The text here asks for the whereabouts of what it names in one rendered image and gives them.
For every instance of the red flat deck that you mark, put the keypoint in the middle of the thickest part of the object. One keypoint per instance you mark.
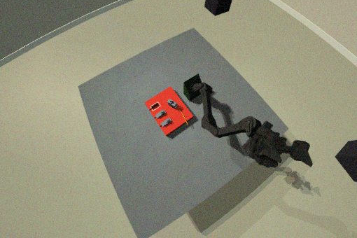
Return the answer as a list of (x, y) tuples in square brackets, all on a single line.
[(168, 118)]

